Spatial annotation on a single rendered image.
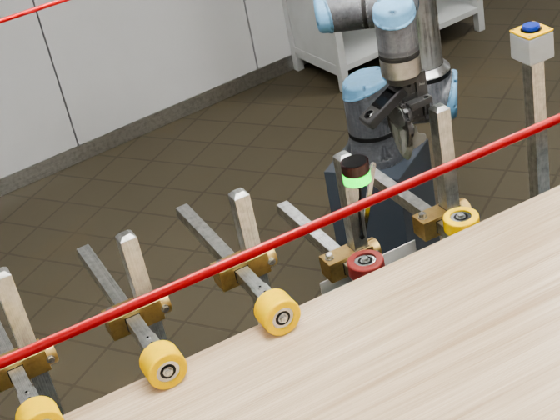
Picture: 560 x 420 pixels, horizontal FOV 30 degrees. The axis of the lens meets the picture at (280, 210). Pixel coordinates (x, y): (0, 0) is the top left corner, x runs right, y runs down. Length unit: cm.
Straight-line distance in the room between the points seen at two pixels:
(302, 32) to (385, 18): 296
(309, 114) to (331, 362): 301
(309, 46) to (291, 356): 330
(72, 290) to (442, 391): 239
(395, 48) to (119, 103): 285
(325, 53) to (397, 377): 329
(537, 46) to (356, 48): 284
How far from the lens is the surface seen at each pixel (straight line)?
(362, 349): 203
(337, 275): 234
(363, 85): 309
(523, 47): 241
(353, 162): 219
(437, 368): 196
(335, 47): 498
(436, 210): 245
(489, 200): 409
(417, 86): 236
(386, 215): 321
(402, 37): 227
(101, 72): 491
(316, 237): 244
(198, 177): 459
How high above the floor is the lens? 219
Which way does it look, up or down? 31 degrees down
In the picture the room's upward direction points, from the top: 12 degrees counter-clockwise
